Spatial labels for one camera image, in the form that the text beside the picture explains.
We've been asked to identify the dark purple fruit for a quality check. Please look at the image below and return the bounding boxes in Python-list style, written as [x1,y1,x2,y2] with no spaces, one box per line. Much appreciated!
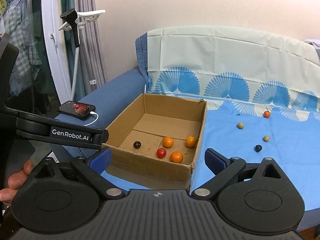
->
[133,141,142,149]
[254,145,262,152]

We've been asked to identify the small orange mandarin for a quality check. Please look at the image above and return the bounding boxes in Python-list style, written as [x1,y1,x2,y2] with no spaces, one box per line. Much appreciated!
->
[185,136,197,148]

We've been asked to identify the beige round fruit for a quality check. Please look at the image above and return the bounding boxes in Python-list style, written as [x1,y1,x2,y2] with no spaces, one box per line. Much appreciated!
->
[263,135,270,142]
[237,122,244,129]

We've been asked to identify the large orange mandarin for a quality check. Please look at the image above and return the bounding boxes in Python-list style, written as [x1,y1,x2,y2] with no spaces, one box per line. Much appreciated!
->
[170,151,183,164]

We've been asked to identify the red round fruit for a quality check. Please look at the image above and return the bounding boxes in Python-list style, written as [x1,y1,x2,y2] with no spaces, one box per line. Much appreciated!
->
[156,148,167,159]

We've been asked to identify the small orange with stem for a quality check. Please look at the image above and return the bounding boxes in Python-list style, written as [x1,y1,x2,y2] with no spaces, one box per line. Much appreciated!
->
[263,108,271,118]

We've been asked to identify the person's left hand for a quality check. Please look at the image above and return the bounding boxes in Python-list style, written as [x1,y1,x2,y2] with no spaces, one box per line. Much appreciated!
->
[0,159,32,206]

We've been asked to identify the black smartphone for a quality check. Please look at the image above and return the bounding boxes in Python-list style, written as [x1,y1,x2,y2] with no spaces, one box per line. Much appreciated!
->
[57,101,95,119]

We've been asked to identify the blue sofa armrest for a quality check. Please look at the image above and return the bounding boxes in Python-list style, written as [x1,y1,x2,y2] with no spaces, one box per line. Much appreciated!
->
[53,65,148,156]

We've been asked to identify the brown cardboard box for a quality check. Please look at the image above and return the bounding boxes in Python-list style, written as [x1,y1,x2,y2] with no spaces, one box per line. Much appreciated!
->
[105,94,207,189]

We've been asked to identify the orange mandarin in box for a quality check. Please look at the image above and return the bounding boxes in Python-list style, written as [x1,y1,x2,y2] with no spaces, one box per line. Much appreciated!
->
[162,137,174,148]

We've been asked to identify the blue fan-patterned bed sheet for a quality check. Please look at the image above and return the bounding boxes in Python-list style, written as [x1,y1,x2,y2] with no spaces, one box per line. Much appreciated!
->
[136,26,319,211]

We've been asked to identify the white hanger stand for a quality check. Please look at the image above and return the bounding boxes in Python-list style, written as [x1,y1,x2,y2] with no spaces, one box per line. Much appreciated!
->
[58,9,107,32]

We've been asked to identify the black garment steamer head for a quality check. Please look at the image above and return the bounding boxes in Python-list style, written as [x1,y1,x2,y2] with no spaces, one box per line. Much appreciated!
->
[59,8,80,48]

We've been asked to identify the grey curtain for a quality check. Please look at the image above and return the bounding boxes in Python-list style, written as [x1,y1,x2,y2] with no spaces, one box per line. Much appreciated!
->
[61,0,107,101]

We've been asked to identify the grey clothing on sofa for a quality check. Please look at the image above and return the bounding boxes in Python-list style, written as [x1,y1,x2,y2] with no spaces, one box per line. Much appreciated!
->
[303,38,320,61]

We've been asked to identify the white charging cable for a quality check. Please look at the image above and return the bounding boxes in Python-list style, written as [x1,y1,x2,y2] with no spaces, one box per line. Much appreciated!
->
[82,111,99,127]

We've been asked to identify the braided steamer hose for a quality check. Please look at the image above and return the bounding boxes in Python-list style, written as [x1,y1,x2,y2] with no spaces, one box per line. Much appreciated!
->
[69,45,81,102]

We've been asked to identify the white door frame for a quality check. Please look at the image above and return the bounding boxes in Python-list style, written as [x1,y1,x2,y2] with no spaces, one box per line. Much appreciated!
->
[41,0,71,103]

